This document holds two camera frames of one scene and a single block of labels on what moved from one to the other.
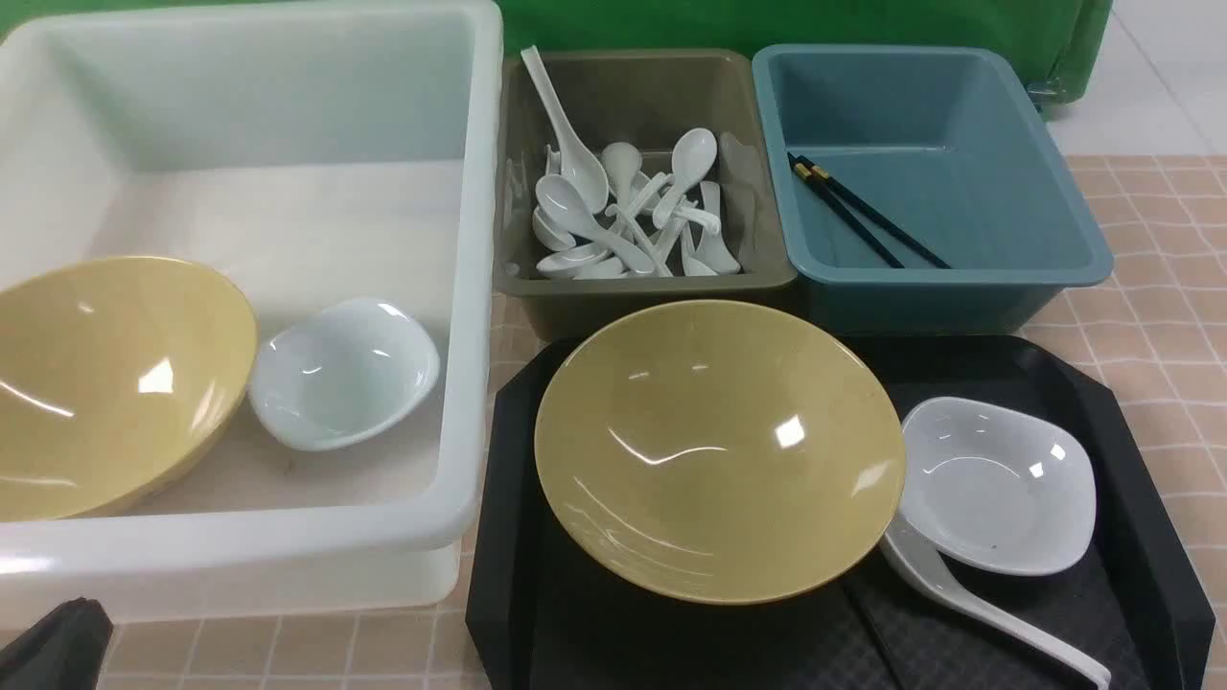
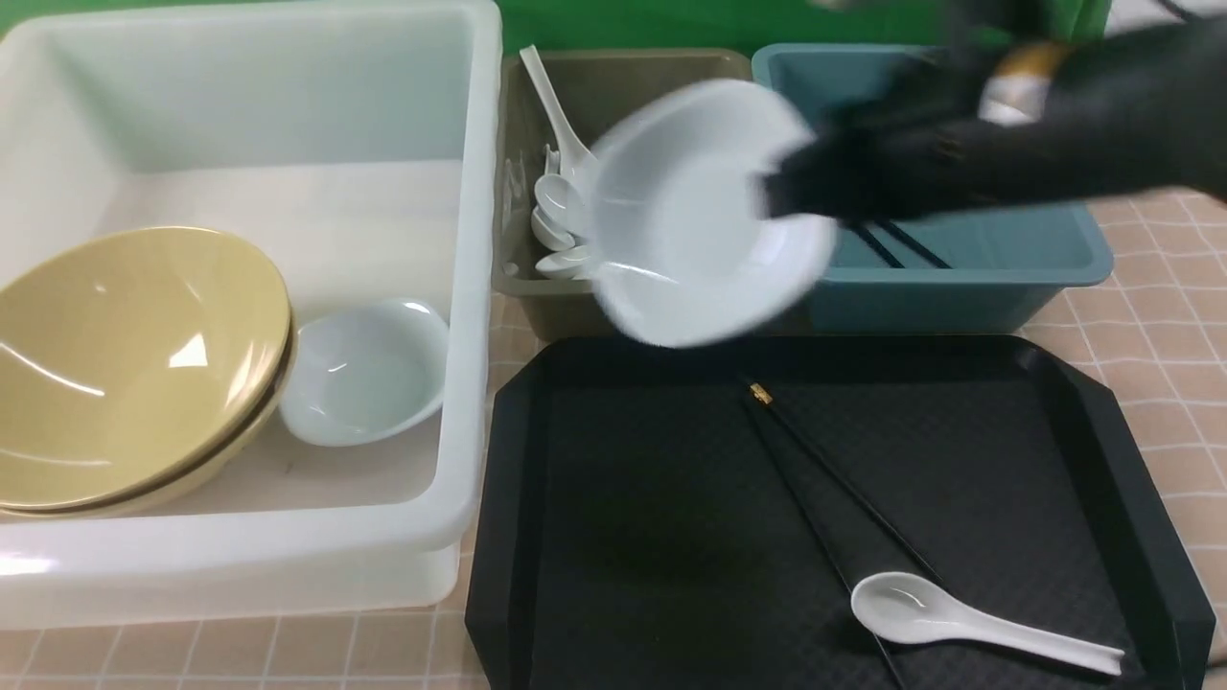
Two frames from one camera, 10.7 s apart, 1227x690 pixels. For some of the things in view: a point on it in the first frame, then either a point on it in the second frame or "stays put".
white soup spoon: (924, 567) -> (898, 608)
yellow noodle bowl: (720, 453) -> (130, 360)
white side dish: (996, 487) -> (686, 251)
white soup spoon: (565, 202) stays put
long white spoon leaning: (577, 166) stays put
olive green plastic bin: (648, 98) stays put
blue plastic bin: (952, 146) stays put
